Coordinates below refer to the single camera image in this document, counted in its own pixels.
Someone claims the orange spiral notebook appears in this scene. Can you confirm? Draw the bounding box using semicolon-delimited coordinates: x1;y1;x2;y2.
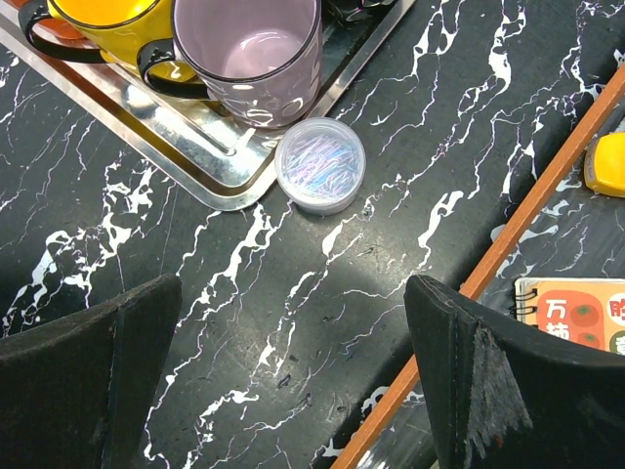
513;277;624;356

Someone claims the lilac mug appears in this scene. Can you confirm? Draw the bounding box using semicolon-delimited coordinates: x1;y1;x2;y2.
136;0;323;129

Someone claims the yellow mug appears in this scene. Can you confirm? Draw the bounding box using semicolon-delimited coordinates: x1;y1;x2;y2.
18;0;173;75

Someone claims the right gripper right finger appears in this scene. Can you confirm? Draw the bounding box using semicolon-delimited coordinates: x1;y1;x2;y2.
404;276;624;468

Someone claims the yellow tape measure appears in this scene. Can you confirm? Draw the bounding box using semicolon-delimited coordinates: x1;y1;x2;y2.
584;132;624;198

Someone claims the black mug white inside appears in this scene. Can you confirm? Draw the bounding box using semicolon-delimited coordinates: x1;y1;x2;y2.
321;0;396;22

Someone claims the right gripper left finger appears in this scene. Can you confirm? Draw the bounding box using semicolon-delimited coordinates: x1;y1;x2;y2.
1;275;183;468

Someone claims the silver metal tray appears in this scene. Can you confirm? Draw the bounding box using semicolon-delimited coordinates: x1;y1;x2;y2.
1;1;413;211

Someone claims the clear jar of paperclips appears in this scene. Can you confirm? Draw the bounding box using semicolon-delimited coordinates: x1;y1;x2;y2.
274;117;366;216

